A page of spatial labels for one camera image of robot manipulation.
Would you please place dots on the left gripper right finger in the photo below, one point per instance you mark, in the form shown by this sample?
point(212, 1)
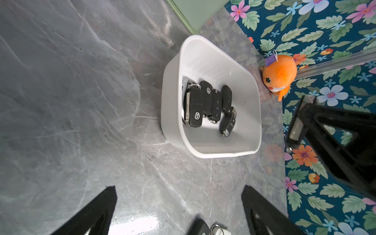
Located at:
point(263, 218)

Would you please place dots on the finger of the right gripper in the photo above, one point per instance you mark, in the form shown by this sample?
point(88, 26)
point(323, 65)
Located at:
point(344, 140)

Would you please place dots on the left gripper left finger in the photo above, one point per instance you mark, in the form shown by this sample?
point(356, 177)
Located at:
point(95, 218)

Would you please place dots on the black slim car key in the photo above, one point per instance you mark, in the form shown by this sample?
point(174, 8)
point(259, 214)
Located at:
point(228, 123)

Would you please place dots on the black car key top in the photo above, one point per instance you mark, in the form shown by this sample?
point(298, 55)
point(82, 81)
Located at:
point(216, 107)

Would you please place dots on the black VW car key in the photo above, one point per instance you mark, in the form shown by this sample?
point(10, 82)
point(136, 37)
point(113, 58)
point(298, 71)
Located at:
point(207, 97)

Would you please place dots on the silver trimmed car key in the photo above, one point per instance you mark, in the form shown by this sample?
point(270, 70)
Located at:
point(185, 102)

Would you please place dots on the white storage box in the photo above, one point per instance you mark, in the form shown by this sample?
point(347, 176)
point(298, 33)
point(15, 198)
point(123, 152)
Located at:
point(199, 59)

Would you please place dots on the green tissue box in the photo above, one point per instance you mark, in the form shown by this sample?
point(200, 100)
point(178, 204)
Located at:
point(195, 13)

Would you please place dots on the orange plush toy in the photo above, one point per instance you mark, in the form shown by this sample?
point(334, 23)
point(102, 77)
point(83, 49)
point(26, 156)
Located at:
point(278, 73)

